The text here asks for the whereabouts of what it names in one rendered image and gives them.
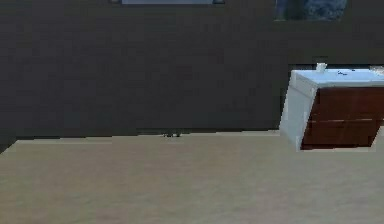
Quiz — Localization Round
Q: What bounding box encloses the grey framed window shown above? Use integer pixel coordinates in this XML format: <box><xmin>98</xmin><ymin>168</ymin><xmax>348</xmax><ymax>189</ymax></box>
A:
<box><xmin>109</xmin><ymin>0</ymin><xmax>226</xmax><ymax>6</ymax></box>

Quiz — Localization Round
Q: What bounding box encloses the white cabinet with brown drawers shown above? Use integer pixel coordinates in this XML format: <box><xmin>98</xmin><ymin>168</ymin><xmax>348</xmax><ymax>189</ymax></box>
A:
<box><xmin>279</xmin><ymin>68</ymin><xmax>384</xmax><ymax>152</ymax></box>

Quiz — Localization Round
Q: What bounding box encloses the blue framed wall picture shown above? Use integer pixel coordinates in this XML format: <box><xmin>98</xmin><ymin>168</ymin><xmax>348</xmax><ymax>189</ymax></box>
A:
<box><xmin>273</xmin><ymin>0</ymin><xmax>348</xmax><ymax>22</ymax></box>

